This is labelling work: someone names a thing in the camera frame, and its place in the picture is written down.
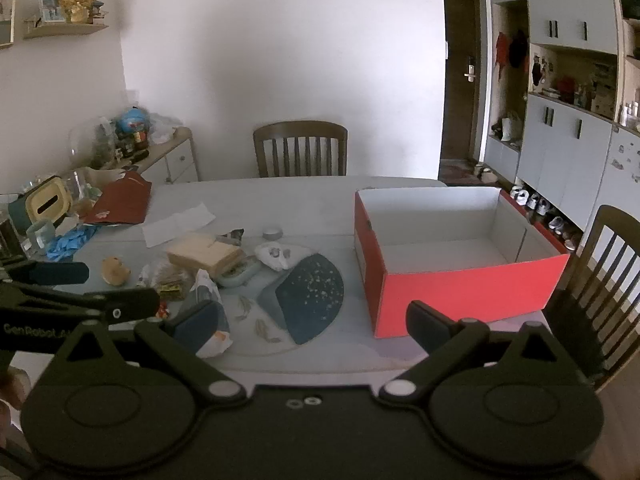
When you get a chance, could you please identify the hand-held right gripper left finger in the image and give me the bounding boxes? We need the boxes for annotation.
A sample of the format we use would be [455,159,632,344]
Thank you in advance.
[52,300,248,408]

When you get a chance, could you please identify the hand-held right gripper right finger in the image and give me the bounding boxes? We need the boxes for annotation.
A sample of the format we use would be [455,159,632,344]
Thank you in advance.
[380,300,571,408]

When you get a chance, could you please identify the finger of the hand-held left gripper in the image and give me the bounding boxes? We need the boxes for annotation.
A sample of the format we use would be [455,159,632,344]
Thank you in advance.
[0,258,91,291]
[0,282,162,325]

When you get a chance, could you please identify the red cardboard box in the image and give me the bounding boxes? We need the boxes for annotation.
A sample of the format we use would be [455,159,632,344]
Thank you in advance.
[354,186,571,339]

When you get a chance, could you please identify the round bread bun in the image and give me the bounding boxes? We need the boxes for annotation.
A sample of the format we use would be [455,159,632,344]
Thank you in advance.
[101,256,132,286]

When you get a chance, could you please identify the white wrapper with orange print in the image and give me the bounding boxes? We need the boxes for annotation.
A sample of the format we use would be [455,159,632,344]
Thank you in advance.
[182,269,233,358]

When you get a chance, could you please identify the cotton swab bag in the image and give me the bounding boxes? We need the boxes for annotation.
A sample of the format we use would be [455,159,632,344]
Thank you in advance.
[142,262,196,293]

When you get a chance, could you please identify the white oval case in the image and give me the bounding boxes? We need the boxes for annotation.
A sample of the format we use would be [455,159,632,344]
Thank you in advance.
[215,255,262,288]

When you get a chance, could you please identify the sliced bread packet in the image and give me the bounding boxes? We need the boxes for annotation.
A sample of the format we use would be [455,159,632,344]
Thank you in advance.
[166,232,246,278]

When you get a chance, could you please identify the blue disposable gloves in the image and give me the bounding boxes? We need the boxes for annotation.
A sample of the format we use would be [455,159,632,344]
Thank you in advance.
[44,225,101,261]

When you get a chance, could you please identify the clear glass cup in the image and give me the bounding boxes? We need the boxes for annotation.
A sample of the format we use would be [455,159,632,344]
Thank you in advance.
[26,220,55,256]

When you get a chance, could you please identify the beige and teal tissue box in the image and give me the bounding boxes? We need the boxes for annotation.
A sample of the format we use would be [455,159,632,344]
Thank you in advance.
[7,176,76,236]

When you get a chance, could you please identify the white paper sheet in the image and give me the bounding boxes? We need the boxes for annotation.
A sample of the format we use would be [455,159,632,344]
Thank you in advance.
[142,202,217,248]

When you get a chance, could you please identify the red paper envelope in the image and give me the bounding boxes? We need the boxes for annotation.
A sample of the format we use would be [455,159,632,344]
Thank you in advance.
[80,172,152,226]

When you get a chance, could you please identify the large clear glass jar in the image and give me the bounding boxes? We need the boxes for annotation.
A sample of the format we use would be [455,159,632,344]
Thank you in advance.
[70,125,116,171]

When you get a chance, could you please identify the group of dark bottles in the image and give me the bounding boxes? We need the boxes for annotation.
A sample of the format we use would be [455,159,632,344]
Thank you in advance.
[112,130,151,161]

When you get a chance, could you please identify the white sideboard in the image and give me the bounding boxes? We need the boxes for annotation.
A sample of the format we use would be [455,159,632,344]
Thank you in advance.
[125,127,201,186]

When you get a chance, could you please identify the row of shoes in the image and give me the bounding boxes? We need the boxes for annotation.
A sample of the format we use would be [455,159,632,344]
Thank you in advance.
[510,185,583,251]

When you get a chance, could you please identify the blue globe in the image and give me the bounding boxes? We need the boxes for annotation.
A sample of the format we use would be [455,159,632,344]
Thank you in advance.
[116,107,151,136]

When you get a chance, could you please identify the white plastic bag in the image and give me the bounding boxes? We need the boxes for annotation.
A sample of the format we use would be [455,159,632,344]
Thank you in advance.
[150,112,183,143]

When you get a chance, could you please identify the dark wooden door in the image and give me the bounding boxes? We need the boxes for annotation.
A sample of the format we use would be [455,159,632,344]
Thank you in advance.
[440,0,488,166]

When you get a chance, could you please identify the wooden slat-back chair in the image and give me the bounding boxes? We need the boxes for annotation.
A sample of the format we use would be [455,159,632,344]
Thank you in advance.
[252,120,349,179]
[545,205,640,393]

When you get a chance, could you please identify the red hanging cloth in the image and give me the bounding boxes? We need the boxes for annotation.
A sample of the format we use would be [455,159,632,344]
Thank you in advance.
[495,30,531,68]

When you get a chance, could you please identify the wooden wall shelf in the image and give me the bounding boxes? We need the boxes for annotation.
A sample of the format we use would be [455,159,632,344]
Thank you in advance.
[22,22,110,41]

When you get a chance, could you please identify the white wall cabinet unit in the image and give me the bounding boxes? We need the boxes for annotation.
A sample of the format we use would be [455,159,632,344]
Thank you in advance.
[482,0,640,241]

